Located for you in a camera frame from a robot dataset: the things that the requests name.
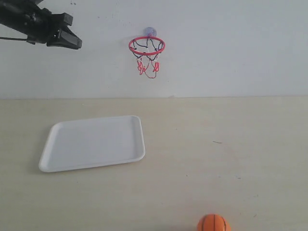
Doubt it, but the white rectangular plastic tray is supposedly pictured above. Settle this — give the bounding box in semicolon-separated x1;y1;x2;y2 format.
38;115;145;173

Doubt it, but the small orange toy basketball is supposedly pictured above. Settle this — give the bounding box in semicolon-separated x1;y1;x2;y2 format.
197;214;231;231

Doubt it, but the red mini basketball hoop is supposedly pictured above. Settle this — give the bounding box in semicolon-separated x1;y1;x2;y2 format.
128;36;166;79

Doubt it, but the clear suction cup mount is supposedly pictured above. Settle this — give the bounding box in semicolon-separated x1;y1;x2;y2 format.
143;27;157;37

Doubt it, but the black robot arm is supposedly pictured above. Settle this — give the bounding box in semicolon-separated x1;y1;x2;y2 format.
0;0;82;50

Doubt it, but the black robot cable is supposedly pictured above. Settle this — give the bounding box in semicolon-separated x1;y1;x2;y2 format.
0;36;28;42

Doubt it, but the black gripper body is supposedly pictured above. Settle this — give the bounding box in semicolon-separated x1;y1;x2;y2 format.
24;8;60;45

